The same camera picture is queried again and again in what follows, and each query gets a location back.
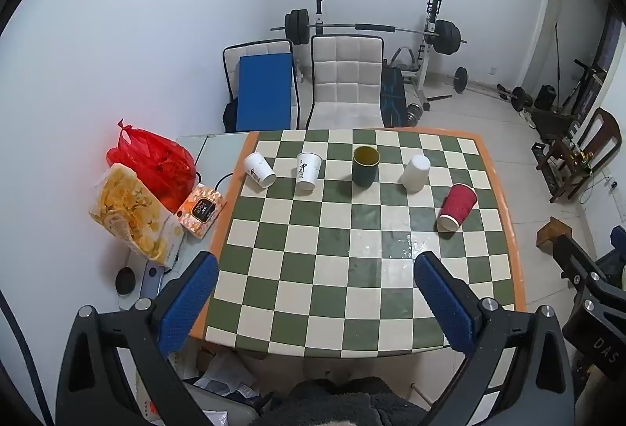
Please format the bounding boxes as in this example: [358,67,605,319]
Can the chrome dumbbell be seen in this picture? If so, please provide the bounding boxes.
[405,103,431,126]

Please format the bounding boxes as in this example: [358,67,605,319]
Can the red plastic bag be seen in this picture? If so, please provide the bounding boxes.
[106,119,197,214]

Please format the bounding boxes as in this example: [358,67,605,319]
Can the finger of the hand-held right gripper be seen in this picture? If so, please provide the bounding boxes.
[554,234,618,309]

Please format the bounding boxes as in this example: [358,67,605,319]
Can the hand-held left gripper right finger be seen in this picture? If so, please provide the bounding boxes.
[413,251,575,426]

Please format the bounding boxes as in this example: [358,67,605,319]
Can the person's dark fleece clothing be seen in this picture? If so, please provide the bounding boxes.
[259,377,431,426]

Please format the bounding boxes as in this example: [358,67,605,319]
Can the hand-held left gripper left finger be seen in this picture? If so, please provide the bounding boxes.
[56,251,221,426]

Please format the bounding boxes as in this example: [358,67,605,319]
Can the black speaker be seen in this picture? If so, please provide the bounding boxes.
[534,85,557,110]

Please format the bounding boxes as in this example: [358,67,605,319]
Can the crumpled white papers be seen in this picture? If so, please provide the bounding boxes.
[196,348,260,402]

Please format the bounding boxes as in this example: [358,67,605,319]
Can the barbell with black plates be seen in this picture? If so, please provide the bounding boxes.
[270,9,468,55]

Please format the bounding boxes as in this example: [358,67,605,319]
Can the thick black cable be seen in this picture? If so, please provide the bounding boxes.
[0,291,54,426]

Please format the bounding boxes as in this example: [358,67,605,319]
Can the black round disc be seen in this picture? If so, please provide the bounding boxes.
[115,267,135,296]

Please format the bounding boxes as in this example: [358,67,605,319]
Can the grey weight bench frame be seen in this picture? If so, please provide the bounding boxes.
[386,47,422,89]

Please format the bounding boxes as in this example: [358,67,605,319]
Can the black bag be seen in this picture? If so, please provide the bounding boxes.
[223,97,240,133]

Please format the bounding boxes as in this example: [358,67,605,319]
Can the dark wooden chair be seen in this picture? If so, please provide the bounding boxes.
[543,108,622,204]

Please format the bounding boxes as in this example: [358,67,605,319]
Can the blue board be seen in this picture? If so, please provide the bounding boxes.
[236,54,293,132]

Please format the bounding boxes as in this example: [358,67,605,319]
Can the black kick scooter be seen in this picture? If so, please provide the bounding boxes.
[558,59,608,114]

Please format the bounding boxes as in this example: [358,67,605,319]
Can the yellow snack bag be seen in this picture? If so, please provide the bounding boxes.
[88,162,187,267]

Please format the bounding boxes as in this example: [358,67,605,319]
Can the white squat rack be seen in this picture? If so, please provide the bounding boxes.
[313,0,443,101]

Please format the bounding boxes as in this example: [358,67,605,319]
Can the white printed paper cup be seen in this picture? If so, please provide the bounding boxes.
[243,152,277,188]
[295,152,324,192]

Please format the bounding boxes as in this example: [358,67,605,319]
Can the thin black cable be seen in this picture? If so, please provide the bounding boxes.
[212,171,245,193]

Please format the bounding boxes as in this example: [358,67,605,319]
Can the grey blue device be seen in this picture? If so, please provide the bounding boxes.
[139,260,164,297]

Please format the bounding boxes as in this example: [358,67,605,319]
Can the orange patterned box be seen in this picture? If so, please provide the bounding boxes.
[175,184,227,239]

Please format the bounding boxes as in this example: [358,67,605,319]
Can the black padded bench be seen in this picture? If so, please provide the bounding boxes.
[380,64,408,128]

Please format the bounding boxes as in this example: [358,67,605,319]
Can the small wooden stool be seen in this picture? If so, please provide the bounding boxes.
[536,218,575,253]

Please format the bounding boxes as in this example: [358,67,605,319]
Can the dark green cup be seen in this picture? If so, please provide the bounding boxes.
[352,145,381,187]

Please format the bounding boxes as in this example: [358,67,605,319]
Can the red ribbed paper cup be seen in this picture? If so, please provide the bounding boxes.
[437,184,477,232]

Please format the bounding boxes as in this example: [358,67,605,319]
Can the white black-edged padded chair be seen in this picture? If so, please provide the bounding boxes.
[222,39,300,133]

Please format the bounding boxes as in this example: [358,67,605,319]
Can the short bar with black plate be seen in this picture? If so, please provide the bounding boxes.
[453,67,509,98]

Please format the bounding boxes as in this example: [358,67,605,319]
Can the black dumbbells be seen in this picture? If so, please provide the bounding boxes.
[498,84,535,110]

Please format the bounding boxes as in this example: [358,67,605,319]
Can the plain white paper cup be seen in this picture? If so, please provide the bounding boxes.
[402,154,431,192]

